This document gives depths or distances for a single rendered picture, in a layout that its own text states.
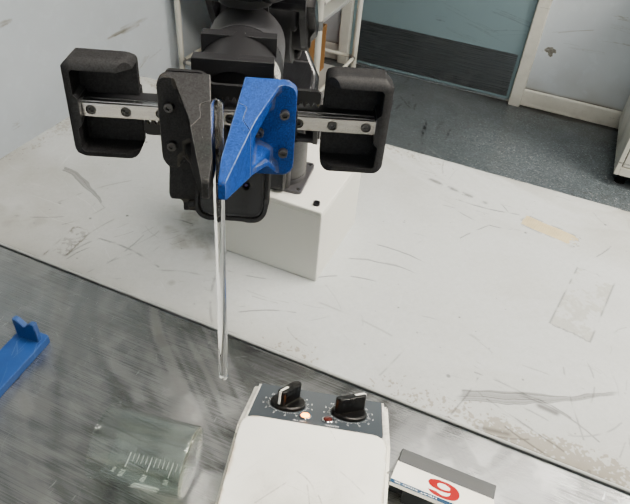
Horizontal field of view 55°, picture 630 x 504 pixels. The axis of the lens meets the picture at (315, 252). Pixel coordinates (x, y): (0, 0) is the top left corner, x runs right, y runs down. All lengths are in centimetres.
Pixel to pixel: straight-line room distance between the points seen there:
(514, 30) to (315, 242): 266
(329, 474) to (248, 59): 30
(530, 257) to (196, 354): 46
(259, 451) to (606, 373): 41
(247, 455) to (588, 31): 296
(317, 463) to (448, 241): 44
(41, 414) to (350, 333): 33
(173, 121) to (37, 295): 45
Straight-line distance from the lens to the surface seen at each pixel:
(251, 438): 51
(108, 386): 66
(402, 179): 95
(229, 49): 39
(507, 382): 70
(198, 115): 33
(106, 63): 37
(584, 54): 331
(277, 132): 35
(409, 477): 57
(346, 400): 56
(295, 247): 73
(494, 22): 329
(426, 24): 337
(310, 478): 49
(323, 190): 72
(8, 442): 65
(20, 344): 71
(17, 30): 215
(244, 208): 41
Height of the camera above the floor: 142
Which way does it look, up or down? 41 degrees down
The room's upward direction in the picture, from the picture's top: 5 degrees clockwise
